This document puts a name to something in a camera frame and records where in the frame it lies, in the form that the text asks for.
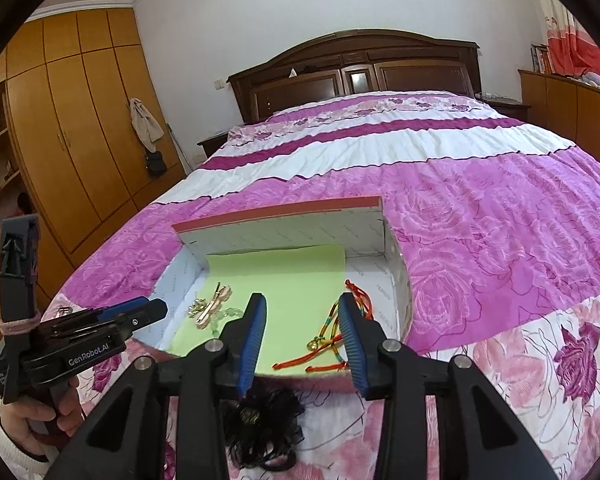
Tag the black feather hair clip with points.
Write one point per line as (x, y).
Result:
(260, 425)

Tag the pink rubber band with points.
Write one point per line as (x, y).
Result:
(17, 325)

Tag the beige hanging cloth bag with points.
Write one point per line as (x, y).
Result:
(145, 122)

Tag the dark wooden nightstand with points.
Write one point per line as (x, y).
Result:
(505, 107)
(211, 144)

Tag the cream and red curtain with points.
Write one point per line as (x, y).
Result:
(575, 40)

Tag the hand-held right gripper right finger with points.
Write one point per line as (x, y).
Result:
(352, 345)

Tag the black hanging bag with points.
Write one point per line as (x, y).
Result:
(156, 164)

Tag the dark wooden headboard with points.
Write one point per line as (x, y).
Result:
(355, 52)

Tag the green bead earrings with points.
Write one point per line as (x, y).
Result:
(216, 327)

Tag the light green paper sheet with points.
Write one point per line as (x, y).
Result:
(290, 285)

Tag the gold drop earring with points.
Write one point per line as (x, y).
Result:
(197, 307)

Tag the thin leaning stick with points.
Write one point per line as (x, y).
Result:
(177, 150)

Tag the wall socket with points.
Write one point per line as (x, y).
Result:
(220, 84)

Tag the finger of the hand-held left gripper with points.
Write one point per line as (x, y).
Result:
(147, 312)
(125, 306)

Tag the gold hair clip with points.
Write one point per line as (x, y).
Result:
(211, 310)

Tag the wooden wardrobe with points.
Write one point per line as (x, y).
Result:
(80, 135)

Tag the person's left hand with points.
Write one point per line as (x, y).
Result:
(25, 417)

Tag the grey plush pillow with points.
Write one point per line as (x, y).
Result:
(596, 81)

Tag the row of books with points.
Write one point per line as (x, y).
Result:
(540, 60)

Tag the pink cardboard box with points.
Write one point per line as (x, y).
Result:
(330, 232)

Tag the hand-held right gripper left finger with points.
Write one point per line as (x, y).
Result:
(252, 340)

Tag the low wooden cabinet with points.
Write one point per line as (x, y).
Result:
(560, 105)

